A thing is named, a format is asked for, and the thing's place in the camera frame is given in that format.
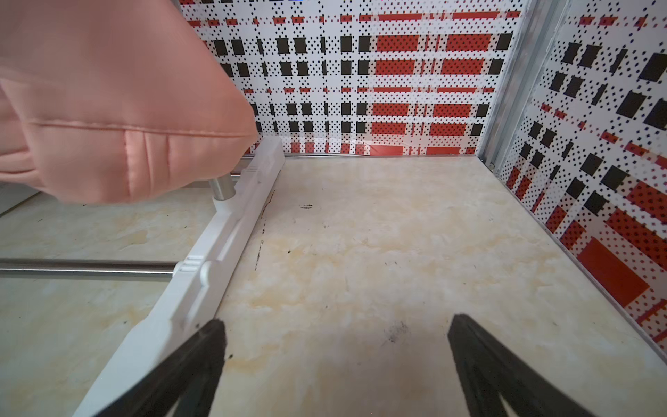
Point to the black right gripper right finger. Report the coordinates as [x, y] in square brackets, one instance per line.
[492, 376]

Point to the pink fabric bag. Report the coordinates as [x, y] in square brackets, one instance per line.
[106, 102]

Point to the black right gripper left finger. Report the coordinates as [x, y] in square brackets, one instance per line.
[184, 384]

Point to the white and steel garment rack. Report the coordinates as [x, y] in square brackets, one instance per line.
[197, 283]

